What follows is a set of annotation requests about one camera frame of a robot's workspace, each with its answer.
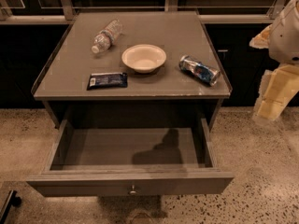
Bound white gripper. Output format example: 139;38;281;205
249;0;299;121

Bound dark blue rxbar wrapper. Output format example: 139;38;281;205
87;73;128;90

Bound open grey top drawer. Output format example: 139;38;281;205
27;119;234;197

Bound small metal drawer knob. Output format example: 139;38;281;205
129;185;137;196

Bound blue silver soda can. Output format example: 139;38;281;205
178;55;221;86

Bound white paper bowl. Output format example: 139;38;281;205
121;44;166;74

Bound grey wooden cabinet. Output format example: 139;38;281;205
33;11;232;123

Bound clear plastic water bottle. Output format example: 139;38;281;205
92;19;123;54

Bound black object on floor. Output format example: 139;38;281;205
0;190;21;224

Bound metal railing frame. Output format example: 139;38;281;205
0;0;291;24

